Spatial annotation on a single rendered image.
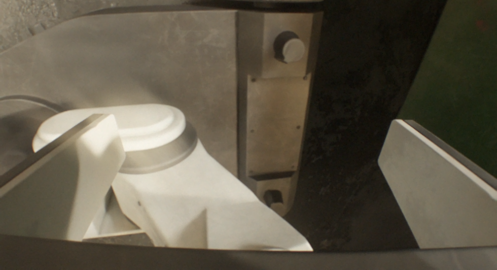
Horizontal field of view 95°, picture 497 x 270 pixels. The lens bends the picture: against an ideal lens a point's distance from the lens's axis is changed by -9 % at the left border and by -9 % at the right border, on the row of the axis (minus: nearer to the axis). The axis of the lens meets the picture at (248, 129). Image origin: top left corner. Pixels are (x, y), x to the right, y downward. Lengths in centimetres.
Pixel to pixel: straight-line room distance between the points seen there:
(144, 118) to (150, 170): 7
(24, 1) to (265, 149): 59
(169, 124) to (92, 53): 20
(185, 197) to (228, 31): 28
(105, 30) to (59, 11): 22
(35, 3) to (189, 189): 53
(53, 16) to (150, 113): 38
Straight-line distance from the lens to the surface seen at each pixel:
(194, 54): 46
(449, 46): 85
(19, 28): 73
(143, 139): 34
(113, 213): 51
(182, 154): 36
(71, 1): 67
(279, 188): 60
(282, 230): 24
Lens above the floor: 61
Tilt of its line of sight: 57 degrees down
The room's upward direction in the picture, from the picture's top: 161 degrees clockwise
